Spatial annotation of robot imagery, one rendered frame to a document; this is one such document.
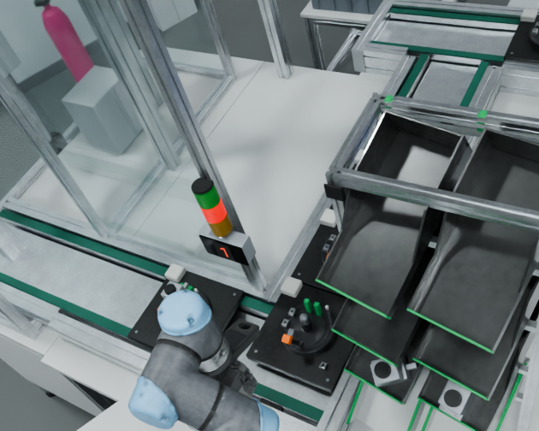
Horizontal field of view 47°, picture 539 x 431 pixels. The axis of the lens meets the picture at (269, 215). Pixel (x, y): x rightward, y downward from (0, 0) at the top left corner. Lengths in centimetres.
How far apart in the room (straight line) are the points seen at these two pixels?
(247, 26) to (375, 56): 220
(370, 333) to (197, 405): 34
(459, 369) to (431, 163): 34
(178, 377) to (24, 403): 218
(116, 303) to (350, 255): 104
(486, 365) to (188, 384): 47
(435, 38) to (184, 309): 171
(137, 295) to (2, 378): 145
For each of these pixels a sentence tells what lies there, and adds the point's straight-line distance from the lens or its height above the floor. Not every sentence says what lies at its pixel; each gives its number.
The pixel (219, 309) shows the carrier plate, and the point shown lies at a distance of 168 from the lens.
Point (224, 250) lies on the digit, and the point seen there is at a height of 121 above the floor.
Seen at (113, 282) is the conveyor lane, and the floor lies 92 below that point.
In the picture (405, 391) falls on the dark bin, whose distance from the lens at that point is 122.
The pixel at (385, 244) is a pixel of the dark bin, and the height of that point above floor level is 155.
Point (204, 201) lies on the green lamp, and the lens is 134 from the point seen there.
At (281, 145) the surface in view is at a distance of 218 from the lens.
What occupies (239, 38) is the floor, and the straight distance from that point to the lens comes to 435.
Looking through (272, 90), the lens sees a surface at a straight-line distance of 242.
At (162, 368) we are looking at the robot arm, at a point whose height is 157.
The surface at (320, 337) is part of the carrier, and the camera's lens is 155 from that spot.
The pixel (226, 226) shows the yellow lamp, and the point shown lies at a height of 129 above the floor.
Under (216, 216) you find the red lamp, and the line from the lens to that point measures 138.
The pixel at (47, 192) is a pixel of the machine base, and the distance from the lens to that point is 244.
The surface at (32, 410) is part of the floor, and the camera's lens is 305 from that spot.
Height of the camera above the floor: 234
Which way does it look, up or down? 48 degrees down
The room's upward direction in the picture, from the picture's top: 20 degrees counter-clockwise
